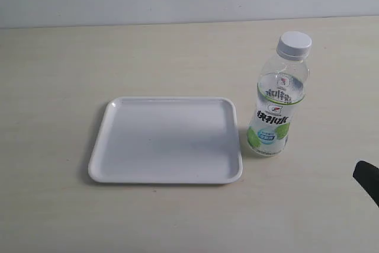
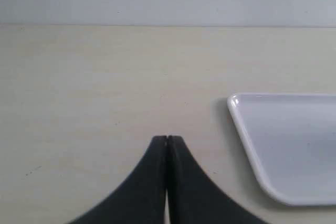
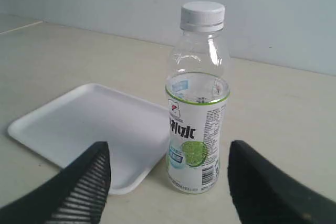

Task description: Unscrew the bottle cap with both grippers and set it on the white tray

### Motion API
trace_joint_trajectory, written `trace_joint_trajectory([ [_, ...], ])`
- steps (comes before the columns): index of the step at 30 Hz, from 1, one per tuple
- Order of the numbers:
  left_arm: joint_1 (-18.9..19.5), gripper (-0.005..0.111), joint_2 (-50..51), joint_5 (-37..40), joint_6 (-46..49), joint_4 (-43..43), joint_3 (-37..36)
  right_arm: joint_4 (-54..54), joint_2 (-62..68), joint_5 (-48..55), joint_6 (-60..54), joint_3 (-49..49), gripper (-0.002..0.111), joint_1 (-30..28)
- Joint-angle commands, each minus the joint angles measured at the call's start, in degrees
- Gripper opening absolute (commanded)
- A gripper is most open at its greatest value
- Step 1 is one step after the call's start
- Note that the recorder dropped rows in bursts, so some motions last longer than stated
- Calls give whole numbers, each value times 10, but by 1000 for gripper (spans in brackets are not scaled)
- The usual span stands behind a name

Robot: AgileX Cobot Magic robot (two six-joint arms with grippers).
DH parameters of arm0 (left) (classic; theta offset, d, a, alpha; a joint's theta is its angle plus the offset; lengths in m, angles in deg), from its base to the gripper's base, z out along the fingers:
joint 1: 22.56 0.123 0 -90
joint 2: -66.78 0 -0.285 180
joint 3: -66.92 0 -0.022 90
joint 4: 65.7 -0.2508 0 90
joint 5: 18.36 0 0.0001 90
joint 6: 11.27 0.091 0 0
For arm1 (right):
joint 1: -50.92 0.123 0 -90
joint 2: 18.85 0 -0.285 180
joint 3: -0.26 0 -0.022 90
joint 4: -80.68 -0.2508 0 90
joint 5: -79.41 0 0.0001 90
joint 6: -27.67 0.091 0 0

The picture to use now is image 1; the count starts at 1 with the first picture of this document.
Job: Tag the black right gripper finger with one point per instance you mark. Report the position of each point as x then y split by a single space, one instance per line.
366 175

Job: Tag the clear plastic drink bottle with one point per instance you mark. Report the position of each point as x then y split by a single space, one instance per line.
280 87

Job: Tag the white bottle cap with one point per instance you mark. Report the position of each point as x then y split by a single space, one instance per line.
294 44

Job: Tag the white plastic tray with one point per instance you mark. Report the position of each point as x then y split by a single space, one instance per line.
167 140

